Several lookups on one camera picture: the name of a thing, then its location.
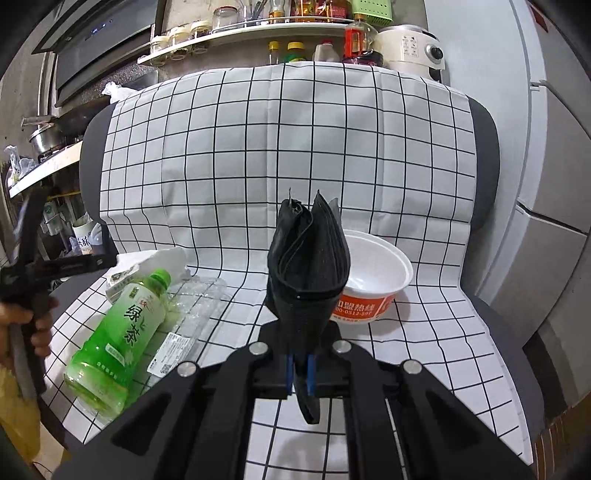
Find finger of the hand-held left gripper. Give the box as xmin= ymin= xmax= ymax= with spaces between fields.
xmin=28 ymin=224 xmax=118 ymax=283
xmin=11 ymin=188 xmax=48 ymax=278

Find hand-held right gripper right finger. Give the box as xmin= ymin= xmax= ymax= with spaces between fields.
xmin=308 ymin=323 xmax=539 ymax=480

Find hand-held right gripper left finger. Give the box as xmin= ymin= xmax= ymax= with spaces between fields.
xmin=55 ymin=323 xmax=296 ymax=480

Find black plastic bag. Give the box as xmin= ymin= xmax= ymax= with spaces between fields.
xmin=265 ymin=188 xmax=352 ymax=425

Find person's left forearm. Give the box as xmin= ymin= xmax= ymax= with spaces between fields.
xmin=0 ymin=364 xmax=41 ymax=463

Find person's left hand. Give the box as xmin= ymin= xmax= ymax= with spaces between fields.
xmin=0 ymin=298 xmax=60 ymax=366

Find gas meter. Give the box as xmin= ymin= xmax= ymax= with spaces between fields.
xmin=41 ymin=200 xmax=63 ymax=232

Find white printed canister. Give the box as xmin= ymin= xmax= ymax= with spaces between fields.
xmin=71 ymin=212 xmax=105 ymax=254

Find white blue carton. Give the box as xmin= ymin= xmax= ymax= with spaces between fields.
xmin=105 ymin=248 xmax=190 ymax=303

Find crumpled clear bags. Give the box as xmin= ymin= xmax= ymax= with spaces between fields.
xmin=4 ymin=145 xmax=35 ymax=181

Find marble kitchen counter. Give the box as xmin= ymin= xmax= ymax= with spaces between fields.
xmin=7 ymin=138 xmax=86 ymax=197

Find steel pot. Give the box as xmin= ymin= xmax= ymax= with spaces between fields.
xmin=28 ymin=122 xmax=63 ymax=155

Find green tea bottle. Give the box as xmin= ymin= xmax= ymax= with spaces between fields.
xmin=63 ymin=270 xmax=172 ymax=418

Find clear plastic tray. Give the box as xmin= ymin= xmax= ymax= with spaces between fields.
xmin=148 ymin=276 xmax=229 ymax=377

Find white red paper bowl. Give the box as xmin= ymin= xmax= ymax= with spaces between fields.
xmin=339 ymin=231 xmax=414 ymax=324

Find clear plastic bag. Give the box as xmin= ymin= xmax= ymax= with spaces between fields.
xmin=102 ymin=82 xmax=139 ymax=104

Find black range hood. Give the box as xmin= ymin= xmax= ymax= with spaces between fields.
xmin=32 ymin=0 xmax=167 ymax=107

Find white black checked cloth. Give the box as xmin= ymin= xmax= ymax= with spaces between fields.
xmin=44 ymin=62 xmax=529 ymax=480

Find grey office chair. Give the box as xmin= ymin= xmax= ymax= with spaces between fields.
xmin=44 ymin=69 xmax=543 ymax=467

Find tall empty glass jar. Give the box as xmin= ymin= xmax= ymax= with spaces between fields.
xmin=212 ymin=7 xmax=238 ymax=31

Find grey refrigerator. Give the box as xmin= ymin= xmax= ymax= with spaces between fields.
xmin=425 ymin=0 xmax=591 ymax=370

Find glass with utensils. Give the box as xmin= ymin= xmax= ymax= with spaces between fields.
xmin=240 ymin=0 xmax=269 ymax=24

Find dark red label jar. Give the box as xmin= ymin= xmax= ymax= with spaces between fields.
xmin=344 ymin=51 xmax=384 ymax=68

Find white kitchen appliance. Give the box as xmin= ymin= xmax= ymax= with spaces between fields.
xmin=374 ymin=24 xmax=446 ymax=84

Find red label oil bottle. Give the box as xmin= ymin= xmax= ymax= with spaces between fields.
xmin=342 ymin=19 xmax=377 ymax=56

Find red seasoning packet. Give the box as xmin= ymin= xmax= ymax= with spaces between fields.
xmin=291 ymin=0 xmax=352 ymax=19

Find green utensil holder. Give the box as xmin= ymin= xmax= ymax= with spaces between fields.
xmin=352 ymin=0 xmax=393 ymax=24

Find white wall shelf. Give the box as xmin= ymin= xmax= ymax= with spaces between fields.
xmin=137 ymin=21 xmax=393 ymax=65

